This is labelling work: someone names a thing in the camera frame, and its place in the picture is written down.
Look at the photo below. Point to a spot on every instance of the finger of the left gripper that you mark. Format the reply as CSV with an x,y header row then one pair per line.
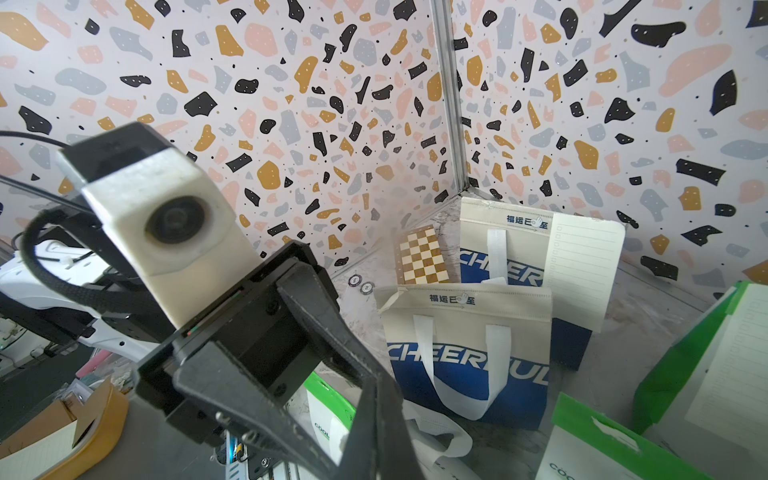
x,y
217,383
311,305

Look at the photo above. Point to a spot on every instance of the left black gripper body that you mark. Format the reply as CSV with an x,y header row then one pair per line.
x,y
253,324

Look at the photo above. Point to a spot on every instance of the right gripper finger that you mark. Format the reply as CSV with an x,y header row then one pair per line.
x,y
379,445

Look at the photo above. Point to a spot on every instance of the green white bag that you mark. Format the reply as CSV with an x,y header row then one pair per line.
x,y
586,444
665,395
440,444

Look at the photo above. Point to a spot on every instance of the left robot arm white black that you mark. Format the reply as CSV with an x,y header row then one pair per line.
x,y
123,299

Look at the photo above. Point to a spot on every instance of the wooden chessboard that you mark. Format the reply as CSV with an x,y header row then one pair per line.
x,y
419,258

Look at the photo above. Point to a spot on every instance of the front blue white bag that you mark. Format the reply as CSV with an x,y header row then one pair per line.
x,y
473,350

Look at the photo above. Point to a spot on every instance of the blue white bag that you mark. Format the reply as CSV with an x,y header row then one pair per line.
x,y
473,350
504,241

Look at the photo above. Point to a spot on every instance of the cardboard box outside cell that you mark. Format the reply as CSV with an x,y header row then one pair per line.
x,y
69,437

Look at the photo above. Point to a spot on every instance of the back blue white bag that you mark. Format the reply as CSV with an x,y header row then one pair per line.
x,y
504,241

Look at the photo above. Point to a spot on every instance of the receipt on back green bag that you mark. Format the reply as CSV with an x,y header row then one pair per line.
x,y
732,401

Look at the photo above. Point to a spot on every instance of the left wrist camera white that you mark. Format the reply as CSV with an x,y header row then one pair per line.
x,y
164,214

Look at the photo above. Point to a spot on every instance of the left corner aluminium post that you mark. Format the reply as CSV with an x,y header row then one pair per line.
x,y
444,46

